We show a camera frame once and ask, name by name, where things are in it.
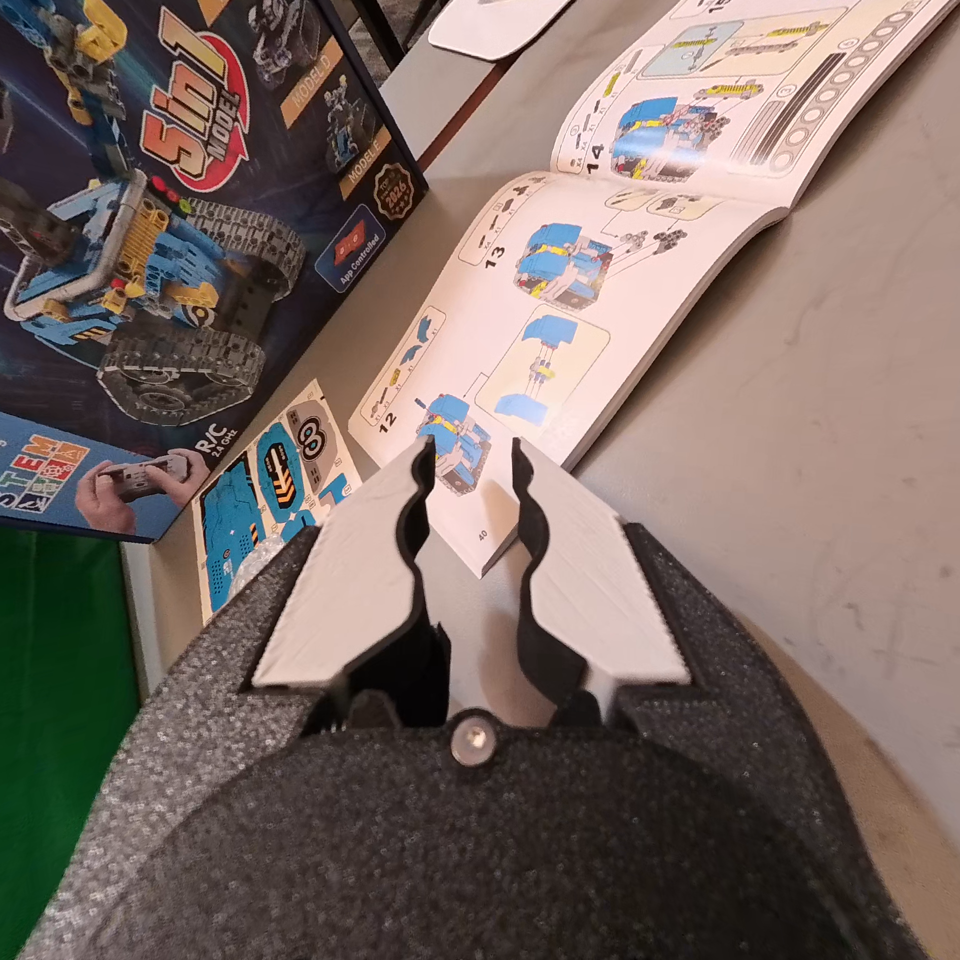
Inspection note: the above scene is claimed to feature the dark printed toy set box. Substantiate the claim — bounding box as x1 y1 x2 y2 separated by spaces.
0 0 431 545

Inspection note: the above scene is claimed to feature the white book stand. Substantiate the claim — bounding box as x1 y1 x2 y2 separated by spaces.
427 0 573 63

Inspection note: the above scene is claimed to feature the clear plastic bag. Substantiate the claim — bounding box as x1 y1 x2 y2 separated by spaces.
223 534 295 603

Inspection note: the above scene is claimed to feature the blue sticker sheet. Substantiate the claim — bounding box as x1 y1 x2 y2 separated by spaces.
191 377 357 627

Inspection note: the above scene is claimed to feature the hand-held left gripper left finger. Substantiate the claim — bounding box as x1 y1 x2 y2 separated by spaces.
251 435 439 690

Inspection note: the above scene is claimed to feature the instruction booklet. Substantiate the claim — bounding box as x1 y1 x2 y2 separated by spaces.
347 0 960 580

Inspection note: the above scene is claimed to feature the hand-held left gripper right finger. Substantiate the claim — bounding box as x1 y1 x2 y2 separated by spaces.
512 437 693 725

